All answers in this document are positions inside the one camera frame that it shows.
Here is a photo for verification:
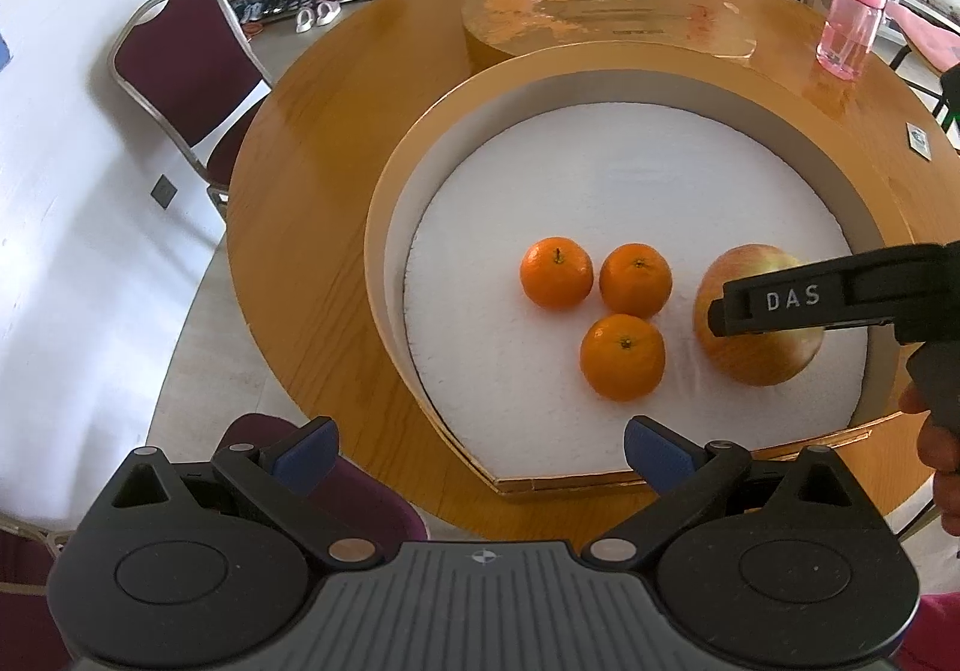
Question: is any yellow red apple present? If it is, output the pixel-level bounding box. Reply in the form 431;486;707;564
691;242;827;388

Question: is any round gold box lid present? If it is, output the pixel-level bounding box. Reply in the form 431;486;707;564
462;0;757;70

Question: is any person right hand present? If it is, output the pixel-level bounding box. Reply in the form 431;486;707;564
898;384;960;474

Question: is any maroon chair near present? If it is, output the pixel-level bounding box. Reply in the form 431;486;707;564
218;412;428;559

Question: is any maroon chair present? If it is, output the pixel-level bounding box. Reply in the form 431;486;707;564
218;412;428;559
107;0;272;212

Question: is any orange mandarin front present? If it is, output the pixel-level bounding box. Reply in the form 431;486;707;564
579;313;665;403

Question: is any orange mandarin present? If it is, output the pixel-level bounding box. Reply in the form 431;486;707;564
599;244;674;320
579;313;665;403
519;237;594;310

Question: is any small white packet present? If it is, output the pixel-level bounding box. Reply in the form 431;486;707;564
907;123;932;162

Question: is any orange mandarin right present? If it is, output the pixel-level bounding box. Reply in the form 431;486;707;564
599;244;674;320

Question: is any yellow stool pink cushion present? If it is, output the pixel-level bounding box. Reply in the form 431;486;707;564
885;1;958;131

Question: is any orange mandarin left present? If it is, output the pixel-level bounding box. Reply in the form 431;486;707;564
519;237;594;310

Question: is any pink water bottle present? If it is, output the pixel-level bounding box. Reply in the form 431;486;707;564
815;0;889;81

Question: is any round gold box base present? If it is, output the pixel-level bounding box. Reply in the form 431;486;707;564
364;44;910;494

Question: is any maroon chair left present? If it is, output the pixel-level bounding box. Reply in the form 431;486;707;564
107;0;272;212

